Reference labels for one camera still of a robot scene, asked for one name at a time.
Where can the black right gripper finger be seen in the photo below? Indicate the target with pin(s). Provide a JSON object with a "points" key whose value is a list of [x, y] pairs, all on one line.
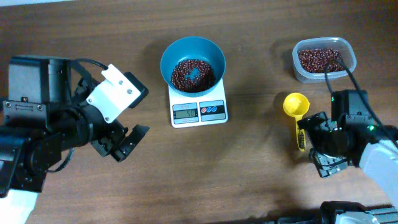
{"points": [[327, 166], [316, 121]]}

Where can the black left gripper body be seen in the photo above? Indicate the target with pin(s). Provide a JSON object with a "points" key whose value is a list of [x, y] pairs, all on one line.
{"points": [[119, 136]]}

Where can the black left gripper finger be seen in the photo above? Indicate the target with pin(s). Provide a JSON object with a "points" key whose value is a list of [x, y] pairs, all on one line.
{"points": [[82, 92], [127, 144]]}

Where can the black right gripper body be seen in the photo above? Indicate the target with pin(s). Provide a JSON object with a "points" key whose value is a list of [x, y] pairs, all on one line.
{"points": [[318, 143]]}

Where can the yellow plastic measuring scoop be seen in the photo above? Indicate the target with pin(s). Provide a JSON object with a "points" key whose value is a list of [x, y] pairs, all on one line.
{"points": [[296, 105]]}

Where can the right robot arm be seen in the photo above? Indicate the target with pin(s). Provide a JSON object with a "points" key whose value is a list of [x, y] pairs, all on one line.
{"points": [[351, 137]]}

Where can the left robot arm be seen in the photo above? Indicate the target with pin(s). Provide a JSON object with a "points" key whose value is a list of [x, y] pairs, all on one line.
{"points": [[54, 106]]}

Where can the white digital kitchen scale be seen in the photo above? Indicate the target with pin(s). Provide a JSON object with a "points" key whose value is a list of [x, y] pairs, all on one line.
{"points": [[208, 109]]}

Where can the red beans in bowl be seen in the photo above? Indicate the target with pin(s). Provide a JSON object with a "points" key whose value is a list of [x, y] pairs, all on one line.
{"points": [[193, 76]]}

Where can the teal plastic bowl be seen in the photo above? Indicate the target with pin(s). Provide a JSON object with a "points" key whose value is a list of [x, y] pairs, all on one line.
{"points": [[192, 48]]}

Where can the red adzuki beans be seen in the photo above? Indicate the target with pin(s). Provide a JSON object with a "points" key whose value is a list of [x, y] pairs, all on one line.
{"points": [[316, 60]]}

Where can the clear plastic food container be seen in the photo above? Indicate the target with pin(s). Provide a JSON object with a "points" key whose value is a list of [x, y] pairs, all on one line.
{"points": [[336, 43]]}

